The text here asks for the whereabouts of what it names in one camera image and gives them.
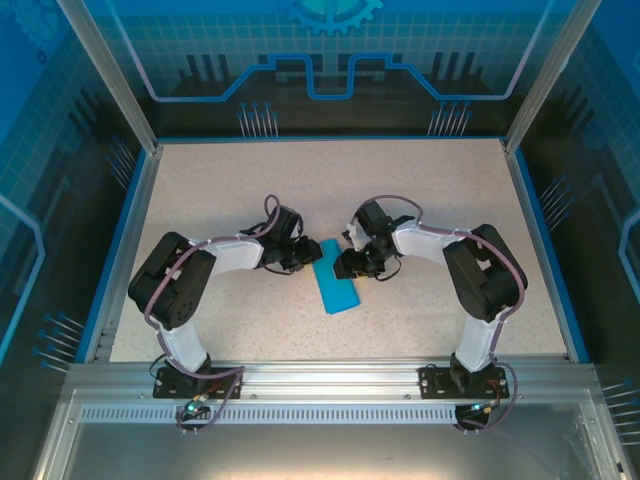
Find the sheet metal tray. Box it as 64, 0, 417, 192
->
29, 389, 640, 480

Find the left gripper thin black cable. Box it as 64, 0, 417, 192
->
262, 259, 306, 276

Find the gripper thin black cable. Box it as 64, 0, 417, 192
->
369, 254, 404, 282
262, 259, 306, 276

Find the right gripper thin black cable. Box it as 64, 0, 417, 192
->
369, 254, 404, 282

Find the aluminium cross rail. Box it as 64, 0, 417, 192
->
66, 355, 601, 401

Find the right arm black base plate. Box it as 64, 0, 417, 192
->
418, 363, 511, 400

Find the slotted grey cable duct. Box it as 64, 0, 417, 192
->
78, 404, 459, 426

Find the blue-edged aluminium side rail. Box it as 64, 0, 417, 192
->
82, 144, 164, 364
501, 138, 592, 364

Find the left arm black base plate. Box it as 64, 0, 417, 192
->
152, 366, 245, 401

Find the cable connector with green light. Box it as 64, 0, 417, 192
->
467, 399, 503, 417
180, 393, 210, 419

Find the aluminium frame post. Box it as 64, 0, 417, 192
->
55, 0, 164, 154
502, 0, 604, 154

